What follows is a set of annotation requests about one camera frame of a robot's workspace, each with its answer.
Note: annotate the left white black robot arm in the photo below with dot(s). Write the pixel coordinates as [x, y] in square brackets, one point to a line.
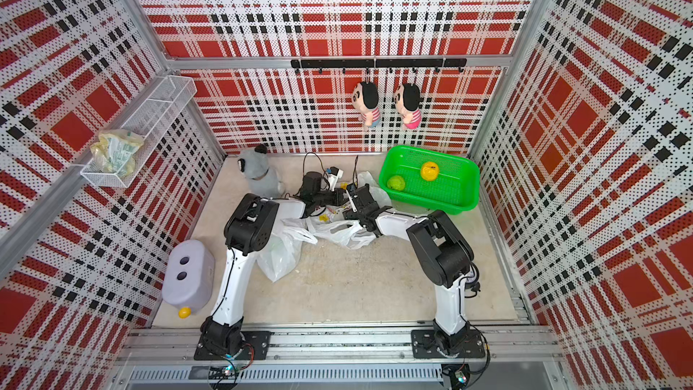
[265, 222]

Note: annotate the black hook rail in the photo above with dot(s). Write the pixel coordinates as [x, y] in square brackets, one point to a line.
[378, 63]

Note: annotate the right circuit board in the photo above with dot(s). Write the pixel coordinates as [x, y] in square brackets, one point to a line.
[455, 376]

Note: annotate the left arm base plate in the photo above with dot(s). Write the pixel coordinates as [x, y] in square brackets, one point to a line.
[238, 345]

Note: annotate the yellow-green snack packet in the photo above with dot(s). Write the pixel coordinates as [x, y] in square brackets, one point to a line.
[115, 151]

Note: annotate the lavender plastic container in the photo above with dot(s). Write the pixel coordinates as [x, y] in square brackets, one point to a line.
[189, 276]

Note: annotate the plain white plastic bag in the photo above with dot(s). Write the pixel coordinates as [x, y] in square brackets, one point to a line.
[282, 253]

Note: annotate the pink-dressed hanging doll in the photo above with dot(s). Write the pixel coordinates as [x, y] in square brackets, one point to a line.
[407, 104]

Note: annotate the printed white plastic bag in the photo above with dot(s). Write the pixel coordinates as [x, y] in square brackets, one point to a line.
[341, 226]

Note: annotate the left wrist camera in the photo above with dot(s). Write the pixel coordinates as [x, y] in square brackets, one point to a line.
[334, 175]

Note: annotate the yellow apple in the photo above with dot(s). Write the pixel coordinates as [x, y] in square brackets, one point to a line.
[430, 171]

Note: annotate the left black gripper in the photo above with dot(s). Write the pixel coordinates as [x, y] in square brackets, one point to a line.
[338, 197]

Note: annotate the green apple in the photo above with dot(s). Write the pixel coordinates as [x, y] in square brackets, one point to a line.
[396, 183]

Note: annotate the small yellow ball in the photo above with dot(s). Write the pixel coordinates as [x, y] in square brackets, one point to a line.
[184, 312]

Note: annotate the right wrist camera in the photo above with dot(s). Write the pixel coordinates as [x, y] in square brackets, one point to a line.
[351, 193]

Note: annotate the green plastic basket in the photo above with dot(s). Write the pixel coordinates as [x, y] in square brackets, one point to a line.
[455, 191]

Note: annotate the white wire wall basket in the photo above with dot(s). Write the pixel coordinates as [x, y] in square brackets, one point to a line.
[152, 119]

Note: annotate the grey plush dog toy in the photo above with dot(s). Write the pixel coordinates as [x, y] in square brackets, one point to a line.
[262, 178]

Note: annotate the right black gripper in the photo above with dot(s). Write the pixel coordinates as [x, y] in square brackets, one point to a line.
[349, 215]

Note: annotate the left circuit board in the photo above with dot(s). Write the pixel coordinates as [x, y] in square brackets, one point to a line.
[220, 373]

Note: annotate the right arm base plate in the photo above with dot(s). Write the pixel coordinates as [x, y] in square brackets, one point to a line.
[436, 344]

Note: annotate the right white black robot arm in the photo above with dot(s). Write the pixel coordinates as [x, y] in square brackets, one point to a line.
[445, 257]

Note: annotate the circuit board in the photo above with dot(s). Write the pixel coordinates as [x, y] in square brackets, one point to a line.
[220, 373]
[455, 376]

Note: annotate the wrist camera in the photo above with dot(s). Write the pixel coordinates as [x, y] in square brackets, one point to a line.
[334, 175]
[351, 193]

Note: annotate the blue-dressed hanging doll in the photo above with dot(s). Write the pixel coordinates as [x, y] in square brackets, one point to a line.
[365, 99]

